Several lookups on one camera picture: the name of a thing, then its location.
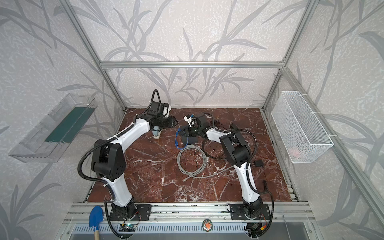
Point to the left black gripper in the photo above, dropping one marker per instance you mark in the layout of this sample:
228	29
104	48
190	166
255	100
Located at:
172	121

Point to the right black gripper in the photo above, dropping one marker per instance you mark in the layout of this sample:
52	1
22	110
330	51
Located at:
192	131

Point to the black power adapter with cable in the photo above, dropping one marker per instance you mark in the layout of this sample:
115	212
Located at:
222	125

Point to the dark grey network switch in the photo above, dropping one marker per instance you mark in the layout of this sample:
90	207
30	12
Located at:
189	140

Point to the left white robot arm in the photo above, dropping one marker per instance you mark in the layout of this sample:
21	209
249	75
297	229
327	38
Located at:
108	156

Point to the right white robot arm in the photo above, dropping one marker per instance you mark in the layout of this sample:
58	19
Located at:
239	146

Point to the grey phone slab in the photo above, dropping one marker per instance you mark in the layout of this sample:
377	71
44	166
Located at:
157	132

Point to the pink item in basket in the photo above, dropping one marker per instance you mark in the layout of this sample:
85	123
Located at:
295	153

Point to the red round button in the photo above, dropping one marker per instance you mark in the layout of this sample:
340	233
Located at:
207	225

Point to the green circuit board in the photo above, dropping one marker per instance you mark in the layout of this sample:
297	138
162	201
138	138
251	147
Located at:
127	227

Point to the blue shovel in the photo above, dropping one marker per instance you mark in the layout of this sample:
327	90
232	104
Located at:
95	218

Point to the white wire mesh basket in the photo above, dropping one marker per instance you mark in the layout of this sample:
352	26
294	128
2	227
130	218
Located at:
299	127

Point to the clear plastic wall bin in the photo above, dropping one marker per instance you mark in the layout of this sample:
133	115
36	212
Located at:
48	141

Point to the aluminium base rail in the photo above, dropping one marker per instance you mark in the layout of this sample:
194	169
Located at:
197	212

